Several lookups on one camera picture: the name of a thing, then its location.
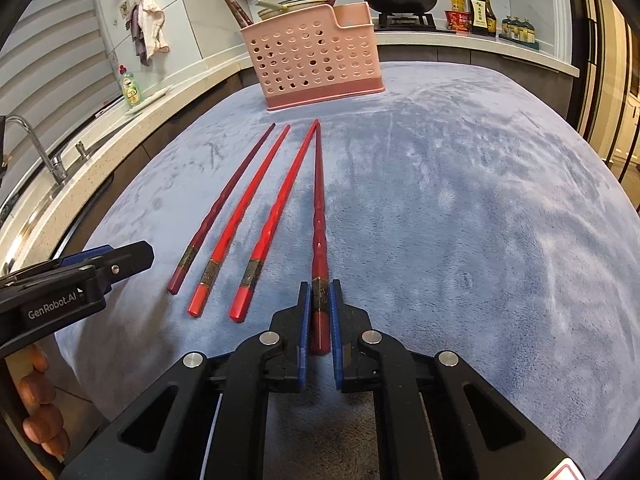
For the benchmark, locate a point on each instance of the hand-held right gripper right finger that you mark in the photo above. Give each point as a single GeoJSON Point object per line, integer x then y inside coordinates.
{"type": "Point", "coordinates": [336, 320]}

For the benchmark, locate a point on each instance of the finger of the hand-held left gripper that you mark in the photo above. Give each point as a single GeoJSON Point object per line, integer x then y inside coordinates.
{"type": "Point", "coordinates": [130, 260]}
{"type": "Point", "coordinates": [87, 255]}

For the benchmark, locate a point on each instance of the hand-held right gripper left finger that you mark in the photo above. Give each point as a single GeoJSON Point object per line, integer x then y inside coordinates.
{"type": "Point", "coordinates": [304, 320]}

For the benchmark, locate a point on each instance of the bright red chopstick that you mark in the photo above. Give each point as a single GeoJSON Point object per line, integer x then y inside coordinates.
{"type": "Point", "coordinates": [200, 300]}
{"type": "Point", "coordinates": [241, 302]}

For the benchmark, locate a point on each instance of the pink perforated utensil holder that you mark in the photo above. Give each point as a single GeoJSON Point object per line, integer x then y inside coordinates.
{"type": "Point", "coordinates": [310, 60]}

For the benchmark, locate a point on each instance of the brown chopstick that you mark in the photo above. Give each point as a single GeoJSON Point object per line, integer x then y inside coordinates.
{"type": "Point", "coordinates": [231, 6]}

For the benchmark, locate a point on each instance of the person's left hand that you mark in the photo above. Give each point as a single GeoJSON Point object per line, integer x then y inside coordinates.
{"type": "Point", "coordinates": [40, 390]}

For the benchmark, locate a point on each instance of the steel sink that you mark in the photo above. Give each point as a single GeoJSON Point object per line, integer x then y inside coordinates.
{"type": "Point", "coordinates": [22, 200]}

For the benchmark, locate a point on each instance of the chrome faucet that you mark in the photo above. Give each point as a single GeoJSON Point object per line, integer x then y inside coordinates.
{"type": "Point", "coordinates": [47, 160]}

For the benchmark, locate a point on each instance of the white plate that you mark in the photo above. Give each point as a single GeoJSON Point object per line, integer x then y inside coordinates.
{"type": "Point", "coordinates": [157, 97]}

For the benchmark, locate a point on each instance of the green dish soap bottle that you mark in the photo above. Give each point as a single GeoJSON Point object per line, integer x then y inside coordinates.
{"type": "Point", "coordinates": [131, 90]}

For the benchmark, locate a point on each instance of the blue-grey plush blanket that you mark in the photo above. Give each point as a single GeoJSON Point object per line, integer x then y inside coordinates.
{"type": "Point", "coordinates": [475, 210]}

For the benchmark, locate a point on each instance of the white kitchen counter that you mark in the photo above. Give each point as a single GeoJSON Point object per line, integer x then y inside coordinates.
{"type": "Point", "coordinates": [200, 80]}

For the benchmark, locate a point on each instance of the white window blind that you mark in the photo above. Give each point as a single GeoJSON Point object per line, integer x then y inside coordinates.
{"type": "Point", "coordinates": [50, 60]}

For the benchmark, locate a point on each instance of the grey hanging cloth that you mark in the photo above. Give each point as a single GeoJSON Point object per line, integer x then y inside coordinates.
{"type": "Point", "coordinates": [137, 35]}

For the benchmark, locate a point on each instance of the white hanging cloth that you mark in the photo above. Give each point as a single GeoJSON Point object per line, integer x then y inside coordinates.
{"type": "Point", "coordinates": [152, 25]}

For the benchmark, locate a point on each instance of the black gas stove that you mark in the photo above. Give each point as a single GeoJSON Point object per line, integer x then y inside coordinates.
{"type": "Point", "coordinates": [405, 21]}

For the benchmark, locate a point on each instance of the beige wok with lid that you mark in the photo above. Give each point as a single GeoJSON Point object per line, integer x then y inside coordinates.
{"type": "Point", "coordinates": [305, 4]}

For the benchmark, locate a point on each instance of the red instant noodle bowl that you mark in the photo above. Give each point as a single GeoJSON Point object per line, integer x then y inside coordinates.
{"type": "Point", "coordinates": [457, 21]}

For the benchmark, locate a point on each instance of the large dark sauce bottle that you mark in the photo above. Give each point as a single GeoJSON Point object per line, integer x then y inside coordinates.
{"type": "Point", "coordinates": [477, 12]}

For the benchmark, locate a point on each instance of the slim dark sauce bottle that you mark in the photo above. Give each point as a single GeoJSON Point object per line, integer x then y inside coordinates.
{"type": "Point", "coordinates": [492, 17]}

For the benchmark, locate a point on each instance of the rack of small seasoning bottles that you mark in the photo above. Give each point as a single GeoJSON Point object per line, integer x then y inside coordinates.
{"type": "Point", "coordinates": [520, 32]}

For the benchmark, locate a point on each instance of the yellow seasoning packet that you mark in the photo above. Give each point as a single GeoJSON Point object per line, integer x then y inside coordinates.
{"type": "Point", "coordinates": [457, 1]}

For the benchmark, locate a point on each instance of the glass sliding door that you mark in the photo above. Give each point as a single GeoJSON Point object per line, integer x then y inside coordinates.
{"type": "Point", "coordinates": [610, 60]}

